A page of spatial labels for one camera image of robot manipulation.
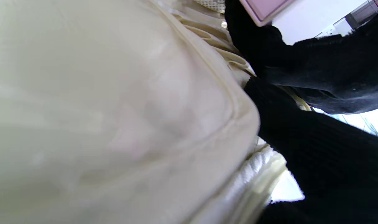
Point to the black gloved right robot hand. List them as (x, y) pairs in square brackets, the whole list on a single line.
[(332, 174)]

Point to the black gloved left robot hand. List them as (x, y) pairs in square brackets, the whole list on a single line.
[(332, 71)]

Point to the pink floral jewelry box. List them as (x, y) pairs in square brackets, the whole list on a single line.
[(266, 9)]

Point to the cream handbag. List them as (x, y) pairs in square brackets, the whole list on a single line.
[(114, 93)]

